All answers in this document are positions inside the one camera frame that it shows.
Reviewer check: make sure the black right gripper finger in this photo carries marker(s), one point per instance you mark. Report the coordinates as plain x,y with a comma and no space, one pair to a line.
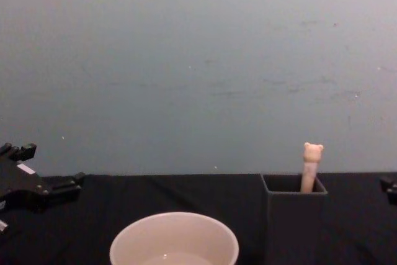
390,185

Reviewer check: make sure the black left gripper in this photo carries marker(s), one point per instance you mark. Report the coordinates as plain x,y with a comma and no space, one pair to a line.
17,185

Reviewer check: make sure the cream bear-head pen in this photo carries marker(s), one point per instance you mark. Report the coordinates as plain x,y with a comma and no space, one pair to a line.
311,165

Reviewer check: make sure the black square pen holder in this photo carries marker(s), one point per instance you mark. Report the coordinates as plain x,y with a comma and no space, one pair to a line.
294,227

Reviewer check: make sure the black table cloth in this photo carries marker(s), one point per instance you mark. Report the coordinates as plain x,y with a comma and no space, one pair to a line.
173,193

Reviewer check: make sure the white round bowl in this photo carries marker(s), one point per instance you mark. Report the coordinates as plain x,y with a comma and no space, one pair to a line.
173,237

